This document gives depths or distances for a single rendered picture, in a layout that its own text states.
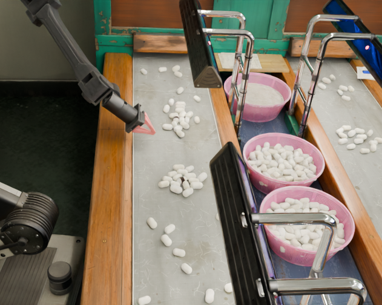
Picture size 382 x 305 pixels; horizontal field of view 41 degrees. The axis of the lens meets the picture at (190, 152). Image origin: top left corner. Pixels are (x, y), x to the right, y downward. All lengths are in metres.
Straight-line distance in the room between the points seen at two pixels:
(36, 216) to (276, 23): 1.35
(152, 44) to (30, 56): 1.30
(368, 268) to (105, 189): 0.76
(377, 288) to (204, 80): 0.72
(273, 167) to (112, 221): 0.57
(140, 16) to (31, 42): 1.22
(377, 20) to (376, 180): 0.91
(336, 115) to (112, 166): 0.90
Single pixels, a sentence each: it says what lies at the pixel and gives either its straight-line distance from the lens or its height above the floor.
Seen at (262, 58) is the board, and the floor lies 0.78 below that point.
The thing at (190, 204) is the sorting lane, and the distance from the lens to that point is 1.49.
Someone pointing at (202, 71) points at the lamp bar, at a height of 1.09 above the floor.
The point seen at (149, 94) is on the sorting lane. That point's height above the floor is 0.74.
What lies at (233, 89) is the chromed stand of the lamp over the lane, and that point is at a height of 0.84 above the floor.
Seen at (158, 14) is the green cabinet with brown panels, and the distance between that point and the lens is 2.19.
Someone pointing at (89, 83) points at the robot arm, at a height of 0.96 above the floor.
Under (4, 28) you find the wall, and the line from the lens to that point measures 3.26.
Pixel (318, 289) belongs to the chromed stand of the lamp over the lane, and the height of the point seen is 1.11.
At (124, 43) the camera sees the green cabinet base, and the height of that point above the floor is 0.81.
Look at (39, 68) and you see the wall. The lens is 3.34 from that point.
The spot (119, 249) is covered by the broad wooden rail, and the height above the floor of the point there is 0.76.
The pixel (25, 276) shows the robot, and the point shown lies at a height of 0.47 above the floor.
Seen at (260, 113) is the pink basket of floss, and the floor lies 0.73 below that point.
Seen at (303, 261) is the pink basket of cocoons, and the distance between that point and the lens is 1.45.
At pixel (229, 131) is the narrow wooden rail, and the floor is 0.76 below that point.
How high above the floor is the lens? 1.75
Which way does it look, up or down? 37 degrees down
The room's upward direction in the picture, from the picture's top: 5 degrees clockwise
